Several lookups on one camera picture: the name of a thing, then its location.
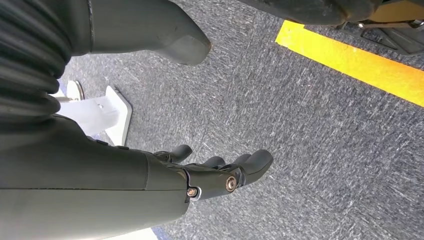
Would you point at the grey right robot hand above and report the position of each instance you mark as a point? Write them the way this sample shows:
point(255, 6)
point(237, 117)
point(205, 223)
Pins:
point(82, 185)

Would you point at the silver kiosk stand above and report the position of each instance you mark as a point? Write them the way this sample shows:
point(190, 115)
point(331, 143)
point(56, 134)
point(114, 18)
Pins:
point(119, 112)

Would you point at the round floor stand base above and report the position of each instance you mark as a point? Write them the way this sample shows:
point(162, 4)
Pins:
point(74, 89)

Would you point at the yellow floor tape strip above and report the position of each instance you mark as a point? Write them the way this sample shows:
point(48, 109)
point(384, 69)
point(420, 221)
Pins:
point(364, 66)

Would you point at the dark metal grid plate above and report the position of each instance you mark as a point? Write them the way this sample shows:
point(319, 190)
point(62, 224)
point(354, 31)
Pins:
point(397, 41)

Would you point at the tan wooden desk leg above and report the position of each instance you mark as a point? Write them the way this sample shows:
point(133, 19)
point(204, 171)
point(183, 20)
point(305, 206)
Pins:
point(397, 11)

